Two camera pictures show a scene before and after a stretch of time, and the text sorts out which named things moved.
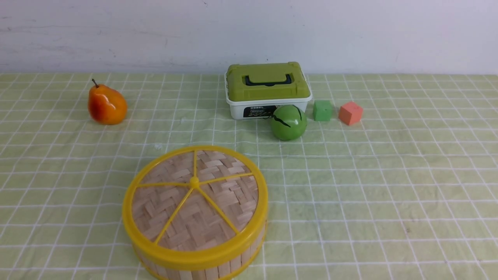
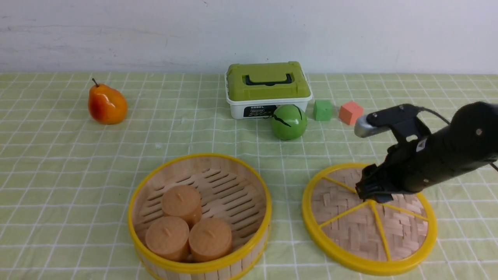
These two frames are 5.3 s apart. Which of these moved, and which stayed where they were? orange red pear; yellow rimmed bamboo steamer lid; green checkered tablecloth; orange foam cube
Moved: yellow rimmed bamboo steamer lid
Stayed: green checkered tablecloth; orange foam cube; orange red pear
